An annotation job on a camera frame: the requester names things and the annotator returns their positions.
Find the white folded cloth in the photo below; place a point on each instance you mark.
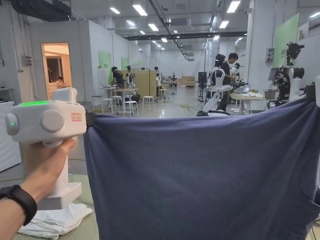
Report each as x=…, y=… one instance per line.
x=55, y=220

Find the person's left forearm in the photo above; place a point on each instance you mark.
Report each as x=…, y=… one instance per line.
x=15, y=210

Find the person's left hand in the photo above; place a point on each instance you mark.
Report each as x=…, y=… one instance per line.
x=42, y=165

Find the group of white stools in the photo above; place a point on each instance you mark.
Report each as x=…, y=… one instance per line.
x=131, y=106

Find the black and white robot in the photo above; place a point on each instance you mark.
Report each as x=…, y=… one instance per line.
x=290, y=80

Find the small white robot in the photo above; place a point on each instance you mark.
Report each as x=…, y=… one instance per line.
x=131, y=82

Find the dark blue shirt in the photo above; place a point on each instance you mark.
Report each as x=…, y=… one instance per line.
x=200, y=175

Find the black equipment rack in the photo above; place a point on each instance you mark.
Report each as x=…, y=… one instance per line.
x=202, y=82

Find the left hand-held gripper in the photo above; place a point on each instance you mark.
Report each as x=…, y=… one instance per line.
x=53, y=125

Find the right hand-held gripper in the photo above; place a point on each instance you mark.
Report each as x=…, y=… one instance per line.
x=317, y=90

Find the white humanoid robot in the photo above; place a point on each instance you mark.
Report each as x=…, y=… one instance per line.
x=217, y=82

